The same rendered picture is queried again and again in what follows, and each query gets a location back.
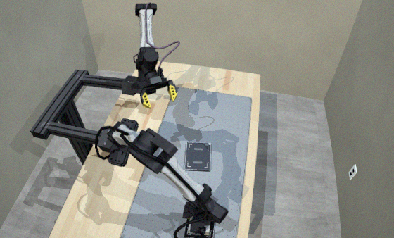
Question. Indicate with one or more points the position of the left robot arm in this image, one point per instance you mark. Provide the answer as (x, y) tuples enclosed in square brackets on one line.
[(147, 63)]

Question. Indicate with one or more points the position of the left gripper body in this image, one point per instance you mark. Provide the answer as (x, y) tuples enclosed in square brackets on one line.
[(151, 89)]

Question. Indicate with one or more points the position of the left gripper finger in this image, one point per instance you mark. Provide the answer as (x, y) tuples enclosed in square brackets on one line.
[(146, 101), (172, 93)]

